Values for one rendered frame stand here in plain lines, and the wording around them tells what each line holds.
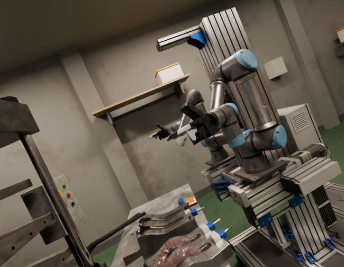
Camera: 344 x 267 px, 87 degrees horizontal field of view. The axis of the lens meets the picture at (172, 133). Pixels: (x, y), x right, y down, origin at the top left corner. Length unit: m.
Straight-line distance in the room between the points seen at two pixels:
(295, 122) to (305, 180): 0.46
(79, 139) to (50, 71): 1.21
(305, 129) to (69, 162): 3.19
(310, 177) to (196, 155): 2.49
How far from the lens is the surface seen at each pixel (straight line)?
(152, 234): 1.29
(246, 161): 1.15
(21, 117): 1.45
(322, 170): 1.23
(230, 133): 0.81
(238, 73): 1.00
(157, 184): 3.39
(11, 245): 1.23
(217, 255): 1.03
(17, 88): 3.85
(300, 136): 1.51
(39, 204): 1.63
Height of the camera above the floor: 1.49
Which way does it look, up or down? 3 degrees down
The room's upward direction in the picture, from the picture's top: 24 degrees counter-clockwise
